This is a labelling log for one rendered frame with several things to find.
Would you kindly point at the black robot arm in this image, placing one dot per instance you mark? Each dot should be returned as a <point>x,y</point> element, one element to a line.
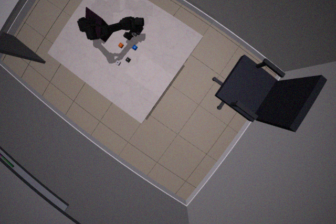
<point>127,23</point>

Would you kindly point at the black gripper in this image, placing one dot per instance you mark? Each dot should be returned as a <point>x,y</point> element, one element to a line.
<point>128,35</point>

